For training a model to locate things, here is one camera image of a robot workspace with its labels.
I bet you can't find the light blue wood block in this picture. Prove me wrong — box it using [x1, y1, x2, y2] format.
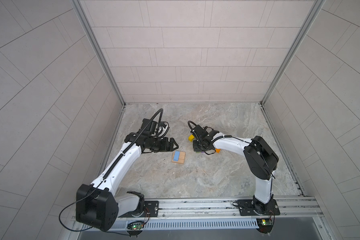
[173, 151, 180, 162]

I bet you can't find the natural wood block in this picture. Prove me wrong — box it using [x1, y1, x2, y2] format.
[179, 151, 186, 158]
[171, 159, 185, 164]
[172, 152, 185, 164]

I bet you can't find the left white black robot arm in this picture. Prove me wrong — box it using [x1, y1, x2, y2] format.
[76, 119, 178, 232]

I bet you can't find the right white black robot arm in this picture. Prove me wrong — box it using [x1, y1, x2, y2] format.
[188, 121, 280, 216]

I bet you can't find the left green circuit board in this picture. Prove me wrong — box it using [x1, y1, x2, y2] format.
[126, 221, 144, 232]

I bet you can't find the right circuit board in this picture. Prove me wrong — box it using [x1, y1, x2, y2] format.
[256, 219, 274, 234]

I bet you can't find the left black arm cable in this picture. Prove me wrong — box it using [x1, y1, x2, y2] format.
[58, 108, 170, 236]

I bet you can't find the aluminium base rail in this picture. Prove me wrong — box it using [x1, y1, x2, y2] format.
[115, 197, 324, 222]

